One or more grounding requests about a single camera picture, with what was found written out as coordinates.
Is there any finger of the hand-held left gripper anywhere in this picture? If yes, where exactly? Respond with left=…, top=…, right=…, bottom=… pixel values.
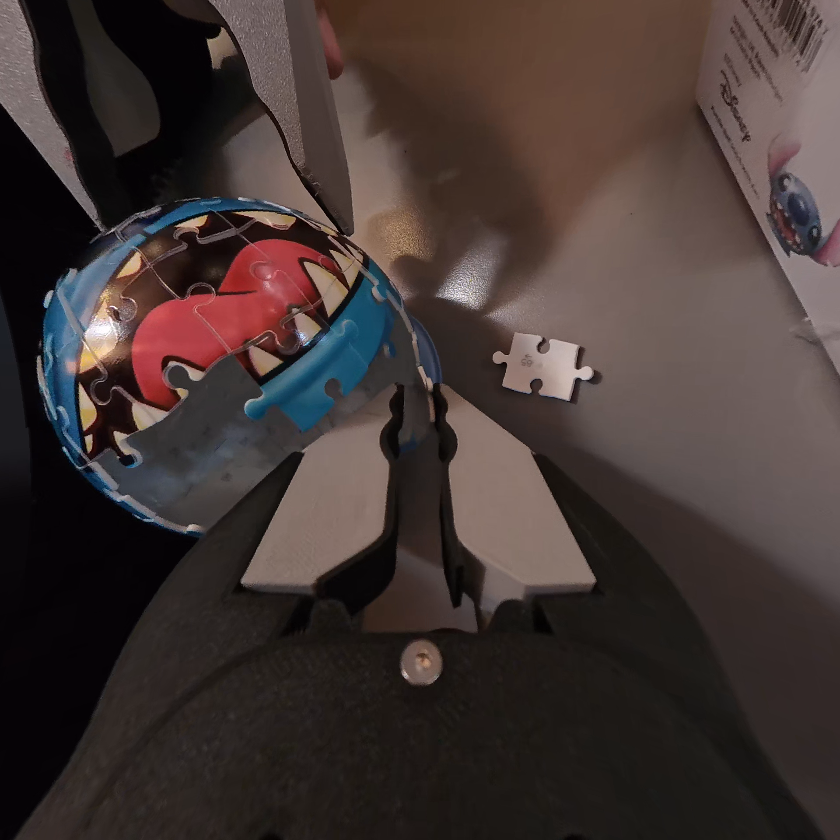
left=210, top=0, right=357, bottom=234
left=0, top=0, right=165, bottom=232

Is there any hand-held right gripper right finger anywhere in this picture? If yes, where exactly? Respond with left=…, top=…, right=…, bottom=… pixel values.
left=430, top=386, right=598, bottom=608

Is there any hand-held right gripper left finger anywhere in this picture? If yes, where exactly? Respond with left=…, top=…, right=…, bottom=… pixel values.
left=239, top=386, right=405, bottom=592

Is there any white puzzle piece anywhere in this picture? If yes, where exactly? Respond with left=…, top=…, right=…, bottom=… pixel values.
left=492, top=331, right=595, bottom=403

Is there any blue puzzle ball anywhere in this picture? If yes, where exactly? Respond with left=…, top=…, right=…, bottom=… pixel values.
left=42, top=196, right=442, bottom=538

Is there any printed puzzle box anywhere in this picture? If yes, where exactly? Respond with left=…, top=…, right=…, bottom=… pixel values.
left=696, top=0, right=840, bottom=375

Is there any person's left hand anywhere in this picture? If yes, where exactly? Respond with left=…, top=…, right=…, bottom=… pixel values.
left=316, top=0, right=346, bottom=80

